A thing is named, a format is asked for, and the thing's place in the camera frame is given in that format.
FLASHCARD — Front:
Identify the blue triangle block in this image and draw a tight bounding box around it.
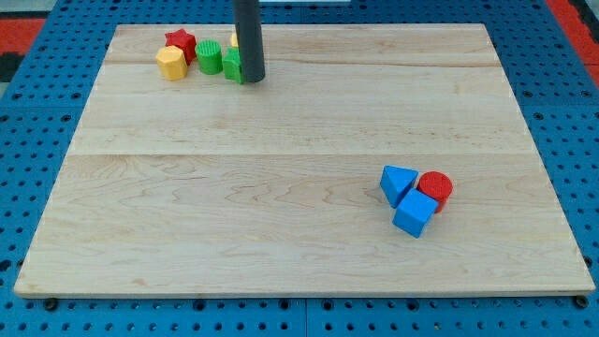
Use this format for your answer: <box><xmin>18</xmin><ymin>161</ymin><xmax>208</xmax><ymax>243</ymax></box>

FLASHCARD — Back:
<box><xmin>380</xmin><ymin>166</ymin><xmax>418</xmax><ymax>208</ymax></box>

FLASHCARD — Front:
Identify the green star block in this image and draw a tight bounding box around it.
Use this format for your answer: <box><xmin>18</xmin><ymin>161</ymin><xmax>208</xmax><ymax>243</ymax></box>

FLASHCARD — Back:
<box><xmin>222</xmin><ymin>47</ymin><xmax>244</xmax><ymax>84</ymax></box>

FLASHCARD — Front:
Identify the red star block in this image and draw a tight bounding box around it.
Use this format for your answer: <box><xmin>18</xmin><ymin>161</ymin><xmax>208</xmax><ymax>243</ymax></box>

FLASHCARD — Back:
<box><xmin>165</xmin><ymin>29</ymin><xmax>197</xmax><ymax>65</ymax></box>

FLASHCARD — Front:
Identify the wooden board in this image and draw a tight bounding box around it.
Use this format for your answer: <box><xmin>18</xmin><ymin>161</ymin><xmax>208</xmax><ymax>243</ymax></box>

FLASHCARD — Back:
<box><xmin>14</xmin><ymin>23</ymin><xmax>595</xmax><ymax>299</ymax></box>

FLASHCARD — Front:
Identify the blue cube block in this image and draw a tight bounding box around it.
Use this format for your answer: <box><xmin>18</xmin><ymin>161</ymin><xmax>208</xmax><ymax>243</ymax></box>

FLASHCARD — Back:
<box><xmin>392</xmin><ymin>189</ymin><xmax>438</xmax><ymax>238</ymax></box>

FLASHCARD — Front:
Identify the red cylinder block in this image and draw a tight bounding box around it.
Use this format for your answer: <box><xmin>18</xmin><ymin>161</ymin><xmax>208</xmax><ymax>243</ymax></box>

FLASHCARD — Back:
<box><xmin>416</xmin><ymin>171</ymin><xmax>454</xmax><ymax>213</ymax></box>

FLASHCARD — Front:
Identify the yellow block behind rod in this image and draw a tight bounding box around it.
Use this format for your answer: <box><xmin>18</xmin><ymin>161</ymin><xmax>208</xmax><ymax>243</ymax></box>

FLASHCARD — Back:
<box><xmin>230</xmin><ymin>33</ymin><xmax>239</xmax><ymax>48</ymax></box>

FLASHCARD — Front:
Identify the green cylinder block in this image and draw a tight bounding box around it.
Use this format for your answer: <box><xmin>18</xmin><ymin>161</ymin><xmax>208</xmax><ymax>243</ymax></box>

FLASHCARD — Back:
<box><xmin>195</xmin><ymin>39</ymin><xmax>223</xmax><ymax>75</ymax></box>

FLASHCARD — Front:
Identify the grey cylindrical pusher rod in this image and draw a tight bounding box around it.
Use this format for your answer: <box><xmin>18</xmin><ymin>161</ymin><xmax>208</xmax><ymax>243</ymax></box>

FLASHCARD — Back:
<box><xmin>232</xmin><ymin>0</ymin><xmax>266</xmax><ymax>83</ymax></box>

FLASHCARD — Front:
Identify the yellow hexagon block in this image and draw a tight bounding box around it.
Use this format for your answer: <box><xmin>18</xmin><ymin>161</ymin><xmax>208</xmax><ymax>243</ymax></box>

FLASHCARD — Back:
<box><xmin>155</xmin><ymin>46</ymin><xmax>188</xmax><ymax>81</ymax></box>

